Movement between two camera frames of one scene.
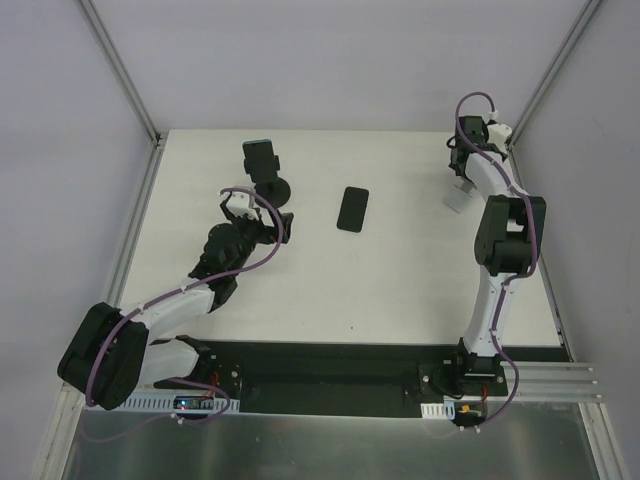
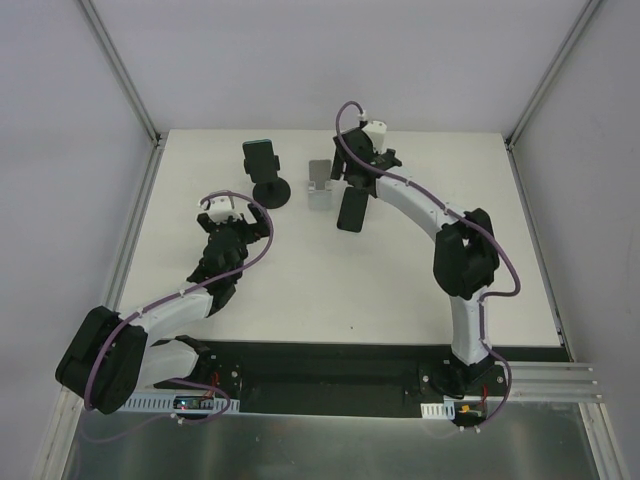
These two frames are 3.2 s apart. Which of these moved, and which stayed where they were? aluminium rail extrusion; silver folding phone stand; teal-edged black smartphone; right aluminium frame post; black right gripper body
Moved: silver folding phone stand; black right gripper body
Stayed: right aluminium frame post; aluminium rail extrusion; teal-edged black smartphone
